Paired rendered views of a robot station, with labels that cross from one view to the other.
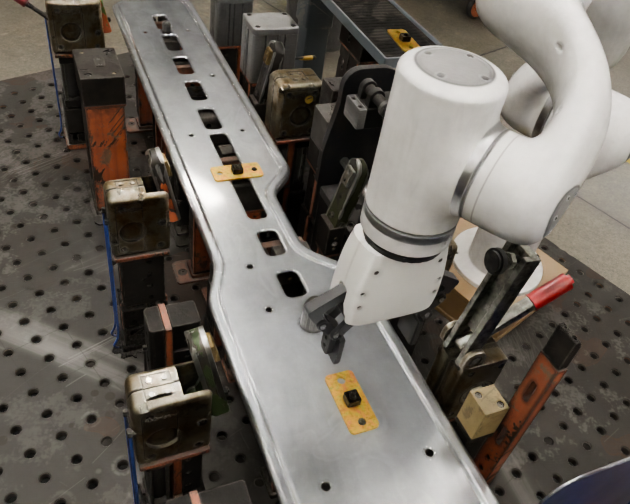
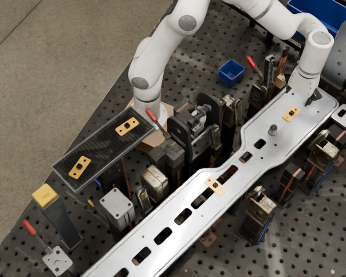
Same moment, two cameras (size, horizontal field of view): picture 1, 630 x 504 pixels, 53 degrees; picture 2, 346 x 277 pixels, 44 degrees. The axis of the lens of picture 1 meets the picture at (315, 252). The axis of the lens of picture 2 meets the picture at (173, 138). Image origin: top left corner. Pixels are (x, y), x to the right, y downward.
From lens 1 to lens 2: 164 cm
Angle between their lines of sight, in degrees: 62
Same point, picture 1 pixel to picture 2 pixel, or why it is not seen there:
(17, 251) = not seen: outside the picture
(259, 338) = (288, 142)
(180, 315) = (293, 168)
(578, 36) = (306, 15)
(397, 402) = (283, 104)
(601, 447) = (202, 82)
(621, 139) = not seen: hidden behind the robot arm
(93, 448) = (301, 221)
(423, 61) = (325, 42)
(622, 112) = not seen: hidden behind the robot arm
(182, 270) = (208, 240)
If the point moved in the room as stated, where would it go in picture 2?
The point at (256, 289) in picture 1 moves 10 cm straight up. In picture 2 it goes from (270, 151) to (275, 138)
